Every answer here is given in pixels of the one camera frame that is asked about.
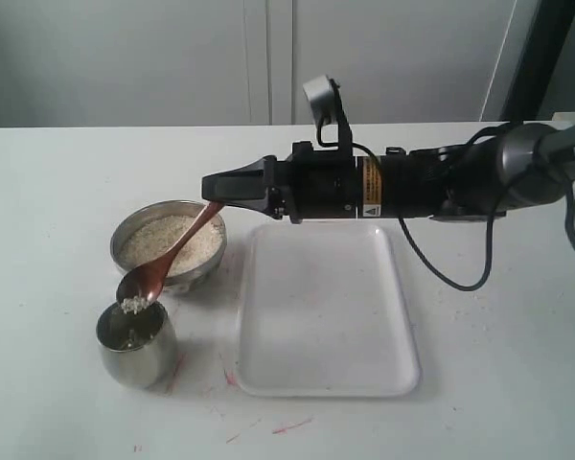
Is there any small steel cup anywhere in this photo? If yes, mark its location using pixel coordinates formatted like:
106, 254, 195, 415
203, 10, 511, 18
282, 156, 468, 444
96, 302, 178, 389

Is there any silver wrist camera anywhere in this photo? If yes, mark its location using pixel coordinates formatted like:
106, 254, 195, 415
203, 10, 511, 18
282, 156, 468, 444
302, 74, 354, 159

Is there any black cable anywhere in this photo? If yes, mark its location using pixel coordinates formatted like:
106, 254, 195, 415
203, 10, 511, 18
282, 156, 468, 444
315, 114, 575, 291

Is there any white plastic tray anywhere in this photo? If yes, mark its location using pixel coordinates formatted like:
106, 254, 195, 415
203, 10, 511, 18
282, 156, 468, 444
235, 222, 421, 398

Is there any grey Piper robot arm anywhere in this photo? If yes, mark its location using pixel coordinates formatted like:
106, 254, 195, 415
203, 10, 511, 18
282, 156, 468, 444
201, 123, 575, 223

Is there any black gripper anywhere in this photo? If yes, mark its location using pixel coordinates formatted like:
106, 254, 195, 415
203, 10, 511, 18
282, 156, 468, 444
201, 143, 441, 223

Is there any steel bowl of rice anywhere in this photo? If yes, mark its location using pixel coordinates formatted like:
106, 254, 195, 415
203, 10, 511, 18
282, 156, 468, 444
110, 199, 228, 294

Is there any brown wooden spoon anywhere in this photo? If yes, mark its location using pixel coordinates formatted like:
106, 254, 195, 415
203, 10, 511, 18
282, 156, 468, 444
111, 200, 227, 314

